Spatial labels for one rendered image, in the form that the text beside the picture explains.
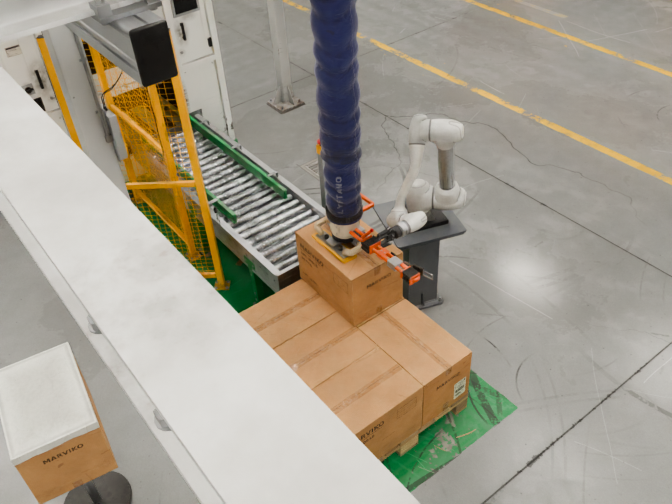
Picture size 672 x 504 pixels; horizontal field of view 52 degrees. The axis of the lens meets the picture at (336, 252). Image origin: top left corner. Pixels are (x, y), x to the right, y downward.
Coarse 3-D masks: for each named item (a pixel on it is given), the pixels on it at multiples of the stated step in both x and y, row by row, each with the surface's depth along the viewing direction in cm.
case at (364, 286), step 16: (304, 240) 438; (304, 256) 449; (320, 256) 428; (368, 256) 422; (400, 256) 424; (304, 272) 460; (320, 272) 439; (336, 272) 419; (352, 272) 412; (368, 272) 412; (384, 272) 422; (320, 288) 450; (336, 288) 429; (352, 288) 411; (368, 288) 421; (384, 288) 431; (400, 288) 442; (336, 304) 440; (352, 304) 420; (368, 304) 429; (384, 304) 440; (352, 320) 430
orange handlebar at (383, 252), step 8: (368, 200) 440; (368, 208) 436; (352, 232) 417; (360, 232) 416; (360, 240) 411; (384, 248) 403; (384, 256) 399; (392, 256) 398; (400, 264) 394; (416, 280) 383
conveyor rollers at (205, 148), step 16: (192, 128) 628; (176, 144) 613; (208, 144) 612; (160, 160) 590; (176, 160) 589; (208, 160) 587; (224, 160) 586; (208, 176) 572; (224, 176) 571; (240, 176) 570; (256, 192) 554; (272, 192) 552; (256, 208) 538; (272, 208) 535; (288, 208) 533; (304, 208) 531; (240, 224) 522; (256, 224) 520; (272, 224) 518; (288, 224) 516; (304, 224) 514; (256, 240) 503; (272, 240) 501; (288, 240) 500
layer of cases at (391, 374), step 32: (288, 288) 462; (256, 320) 442; (288, 320) 440; (320, 320) 439; (384, 320) 435; (416, 320) 434; (288, 352) 420; (320, 352) 418; (352, 352) 417; (384, 352) 416; (416, 352) 414; (448, 352) 413; (320, 384) 400; (352, 384) 399; (384, 384) 398; (416, 384) 396; (448, 384) 415; (352, 416) 382; (384, 416) 384; (416, 416) 409; (384, 448) 404
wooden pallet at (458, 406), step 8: (464, 400) 440; (448, 408) 431; (456, 408) 439; (464, 408) 447; (440, 416) 430; (416, 432) 420; (408, 440) 418; (416, 440) 426; (400, 448) 418; (408, 448) 424; (384, 456) 410
